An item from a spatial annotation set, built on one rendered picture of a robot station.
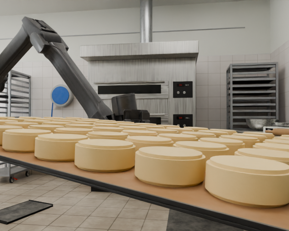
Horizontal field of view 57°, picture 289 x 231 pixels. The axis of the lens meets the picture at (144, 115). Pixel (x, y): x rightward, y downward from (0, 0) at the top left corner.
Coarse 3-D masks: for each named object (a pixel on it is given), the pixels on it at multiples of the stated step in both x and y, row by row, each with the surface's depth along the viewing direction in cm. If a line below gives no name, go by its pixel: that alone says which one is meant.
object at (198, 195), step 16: (32, 160) 23; (96, 176) 19; (112, 176) 19; (128, 176) 19; (160, 192) 16; (176, 192) 16; (192, 192) 16; (208, 192) 16; (208, 208) 14; (224, 208) 14; (240, 208) 14; (256, 208) 14; (272, 208) 14; (288, 208) 14; (272, 224) 12; (288, 224) 12
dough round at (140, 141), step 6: (126, 138) 28; (132, 138) 26; (138, 138) 26; (144, 138) 27; (150, 138) 27; (156, 138) 27; (162, 138) 28; (168, 138) 28; (138, 144) 25; (144, 144) 25; (150, 144) 25; (156, 144) 25; (162, 144) 25; (168, 144) 26
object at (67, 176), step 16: (0, 160) 24; (16, 160) 22; (64, 176) 19; (80, 176) 18; (128, 192) 16; (144, 192) 15; (176, 208) 14; (192, 208) 13; (240, 224) 12; (256, 224) 12
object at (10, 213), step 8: (32, 200) 327; (8, 208) 301; (16, 208) 301; (24, 208) 301; (32, 208) 301; (40, 208) 301; (48, 208) 306; (0, 216) 276; (8, 216) 276; (16, 216) 276; (24, 216) 280
